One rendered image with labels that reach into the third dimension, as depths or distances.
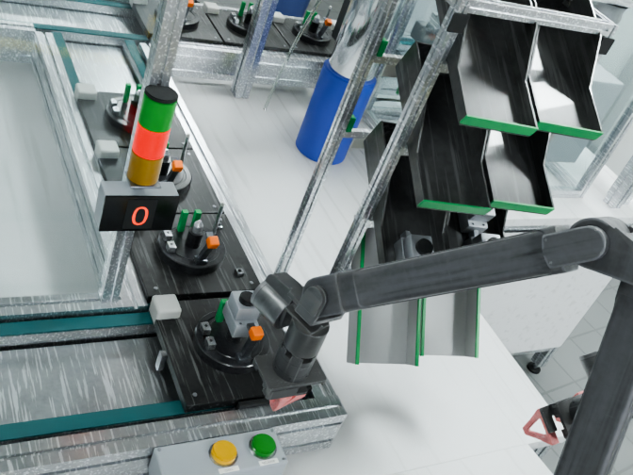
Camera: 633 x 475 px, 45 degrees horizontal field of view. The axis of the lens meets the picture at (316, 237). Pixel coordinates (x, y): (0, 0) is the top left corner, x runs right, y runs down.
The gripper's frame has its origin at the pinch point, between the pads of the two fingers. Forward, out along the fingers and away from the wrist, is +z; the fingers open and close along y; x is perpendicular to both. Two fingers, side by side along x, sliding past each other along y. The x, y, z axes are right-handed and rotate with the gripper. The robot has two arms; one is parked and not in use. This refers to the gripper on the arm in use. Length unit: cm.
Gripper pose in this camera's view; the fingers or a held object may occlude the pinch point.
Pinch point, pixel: (274, 404)
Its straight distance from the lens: 124.9
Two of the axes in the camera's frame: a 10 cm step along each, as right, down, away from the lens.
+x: 4.0, 6.7, -6.3
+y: -8.6, 0.4, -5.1
